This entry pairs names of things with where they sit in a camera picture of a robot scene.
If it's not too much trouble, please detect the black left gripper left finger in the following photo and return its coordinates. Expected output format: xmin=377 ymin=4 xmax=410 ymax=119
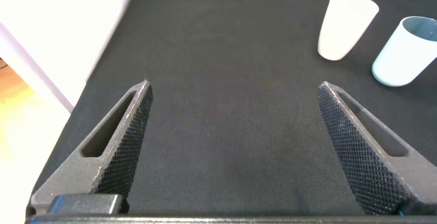
xmin=30 ymin=79 xmax=154 ymax=214

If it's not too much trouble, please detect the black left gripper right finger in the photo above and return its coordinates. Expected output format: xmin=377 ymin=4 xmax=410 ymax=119
xmin=316 ymin=81 xmax=437 ymax=214

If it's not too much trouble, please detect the teal plastic cup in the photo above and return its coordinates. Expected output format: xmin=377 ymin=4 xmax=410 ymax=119
xmin=371 ymin=15 xmax=437 ymax=87

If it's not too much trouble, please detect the black table cloth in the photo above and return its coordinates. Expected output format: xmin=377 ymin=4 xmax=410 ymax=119
xmin=25 ymin=0 xmax=437 ymax=218

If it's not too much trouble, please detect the beige plastic cup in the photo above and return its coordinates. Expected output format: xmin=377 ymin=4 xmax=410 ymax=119
xmin=317 ymin=0 xmax=380 ymax=61

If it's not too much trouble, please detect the white partition base rail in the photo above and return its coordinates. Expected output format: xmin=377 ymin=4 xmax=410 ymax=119
xmin=0 ymin=22 xmax=89 ymax=114

